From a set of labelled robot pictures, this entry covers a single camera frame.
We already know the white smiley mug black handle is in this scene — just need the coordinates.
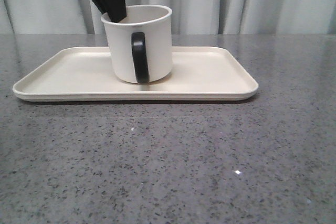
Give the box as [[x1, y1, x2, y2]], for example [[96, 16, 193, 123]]
[[101, 5, 173, 84]]

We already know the grey-white pleated curtain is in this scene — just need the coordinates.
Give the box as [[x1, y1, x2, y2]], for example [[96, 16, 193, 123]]
[[1, 0, 335, 35]]

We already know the cream rectangular plastic tray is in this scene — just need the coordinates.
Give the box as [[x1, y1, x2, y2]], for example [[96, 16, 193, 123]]
[[13, 47, 258, 102]]

